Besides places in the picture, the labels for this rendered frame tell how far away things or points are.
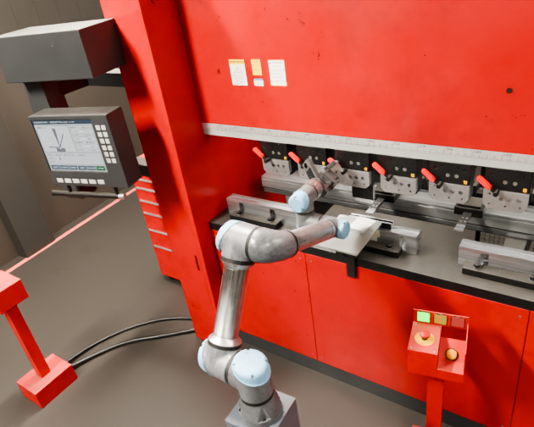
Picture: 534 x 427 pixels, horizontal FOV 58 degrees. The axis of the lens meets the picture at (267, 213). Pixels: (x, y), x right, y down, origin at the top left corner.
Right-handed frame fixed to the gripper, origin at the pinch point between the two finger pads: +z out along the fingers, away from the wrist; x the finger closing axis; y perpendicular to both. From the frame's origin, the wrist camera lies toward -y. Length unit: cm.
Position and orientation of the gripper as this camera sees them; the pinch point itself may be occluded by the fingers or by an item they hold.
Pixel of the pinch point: (334, 163)
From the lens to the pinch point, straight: 208.5
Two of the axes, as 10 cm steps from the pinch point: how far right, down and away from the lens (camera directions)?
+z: 5.5, -4.8, 6.9
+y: 7.3, 6.7, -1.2
